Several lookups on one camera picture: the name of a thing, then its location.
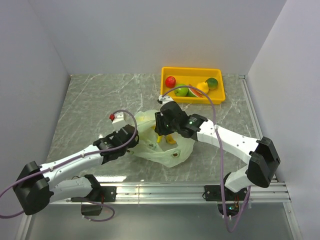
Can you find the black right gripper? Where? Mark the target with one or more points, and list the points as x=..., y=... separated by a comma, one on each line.
x=159, y=128

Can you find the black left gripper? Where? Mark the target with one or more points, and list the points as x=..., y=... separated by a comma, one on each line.
x=136, y=142

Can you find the yellow banana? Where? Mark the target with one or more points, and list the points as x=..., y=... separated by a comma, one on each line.
x=168, y=138

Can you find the green apple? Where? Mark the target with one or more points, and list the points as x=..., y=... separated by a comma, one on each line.
x=181, y=91

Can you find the light green plastic bag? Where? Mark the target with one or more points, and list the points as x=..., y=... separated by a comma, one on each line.
x=169, y=155

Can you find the watermelon slice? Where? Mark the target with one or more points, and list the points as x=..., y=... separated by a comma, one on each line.
x=193, y=92

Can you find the yellow pear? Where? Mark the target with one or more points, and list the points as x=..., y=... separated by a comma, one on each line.
x=203, y=87

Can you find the green round fruit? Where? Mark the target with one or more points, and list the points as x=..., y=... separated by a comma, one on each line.
x=212, y=83

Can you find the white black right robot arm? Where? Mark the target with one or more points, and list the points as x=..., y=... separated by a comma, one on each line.
x=231, y=142

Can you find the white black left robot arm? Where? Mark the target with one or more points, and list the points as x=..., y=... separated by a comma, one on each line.
x=39, y=185

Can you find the yellow plastic tray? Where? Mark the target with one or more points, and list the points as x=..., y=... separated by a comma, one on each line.
x=193, y=76

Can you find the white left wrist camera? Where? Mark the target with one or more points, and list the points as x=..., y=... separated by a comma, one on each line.
x=118, y=120

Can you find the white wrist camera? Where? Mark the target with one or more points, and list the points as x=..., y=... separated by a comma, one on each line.
x=164, y=99
x=118, y=120

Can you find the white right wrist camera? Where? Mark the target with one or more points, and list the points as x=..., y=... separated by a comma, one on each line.
x=164, y=99

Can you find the aluminium corner rail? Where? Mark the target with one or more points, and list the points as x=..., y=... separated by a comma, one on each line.
x=257, y=120

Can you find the aluminium front mounting rail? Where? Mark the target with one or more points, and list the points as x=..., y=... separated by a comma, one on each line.
x=165, y=211

